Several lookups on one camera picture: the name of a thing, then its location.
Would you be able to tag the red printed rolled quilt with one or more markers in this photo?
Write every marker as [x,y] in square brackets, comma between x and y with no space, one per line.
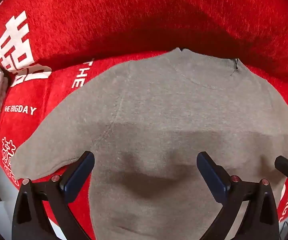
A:
[134,10]

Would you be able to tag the red printed blanket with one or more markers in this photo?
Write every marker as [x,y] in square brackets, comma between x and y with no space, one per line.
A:
[59,92]

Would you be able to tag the grey sweater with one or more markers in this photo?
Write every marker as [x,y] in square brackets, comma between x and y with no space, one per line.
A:
[164,110]

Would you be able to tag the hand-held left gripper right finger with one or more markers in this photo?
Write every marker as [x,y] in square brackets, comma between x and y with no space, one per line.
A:
[211,173]

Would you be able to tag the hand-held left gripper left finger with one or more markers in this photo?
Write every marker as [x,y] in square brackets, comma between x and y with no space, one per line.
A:
[80,173]

